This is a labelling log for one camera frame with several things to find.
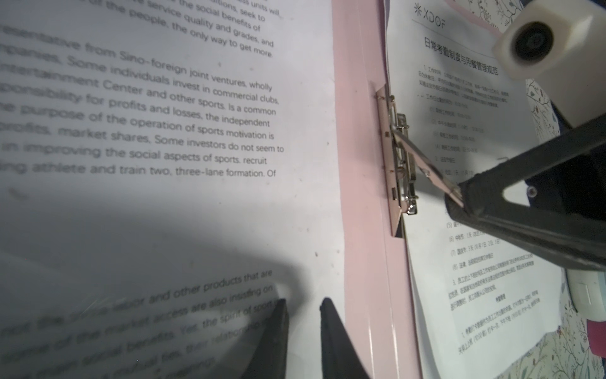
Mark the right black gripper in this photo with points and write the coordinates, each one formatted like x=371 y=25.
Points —
x=549 y=201

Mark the metal folder clip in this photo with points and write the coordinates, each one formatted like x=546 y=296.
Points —
x=401 y=159

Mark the stack of printed papers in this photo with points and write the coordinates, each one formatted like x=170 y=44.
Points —
x=485 y=302

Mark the printed white paper sheet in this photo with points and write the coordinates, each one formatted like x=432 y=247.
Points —
x=169 y=173

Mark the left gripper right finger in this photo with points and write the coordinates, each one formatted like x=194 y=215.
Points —
x=339 y=358

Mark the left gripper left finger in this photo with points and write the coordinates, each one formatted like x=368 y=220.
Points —
x=269 y=360

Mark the pink file folder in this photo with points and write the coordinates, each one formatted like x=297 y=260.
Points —
x=379 y=312

